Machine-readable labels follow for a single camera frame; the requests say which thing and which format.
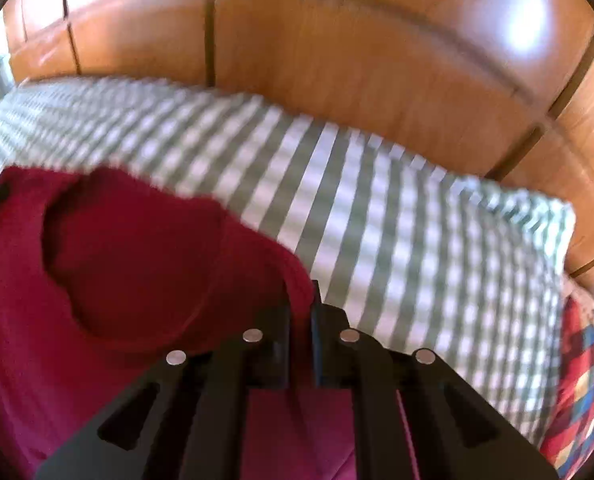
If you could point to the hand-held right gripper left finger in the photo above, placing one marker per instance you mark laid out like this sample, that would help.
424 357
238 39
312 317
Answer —
276 352

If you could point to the colourful plaid pillow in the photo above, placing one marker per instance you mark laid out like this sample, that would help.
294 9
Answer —
577 385

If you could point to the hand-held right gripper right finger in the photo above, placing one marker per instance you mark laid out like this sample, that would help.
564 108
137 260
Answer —
328 352

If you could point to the dark red garment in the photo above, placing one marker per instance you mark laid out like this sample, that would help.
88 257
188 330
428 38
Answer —
127 260

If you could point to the wooden headboard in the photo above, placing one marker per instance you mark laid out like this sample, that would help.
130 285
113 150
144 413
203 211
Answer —
352 50

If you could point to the green checked bed sheet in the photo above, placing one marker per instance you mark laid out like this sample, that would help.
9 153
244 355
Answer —
377 210

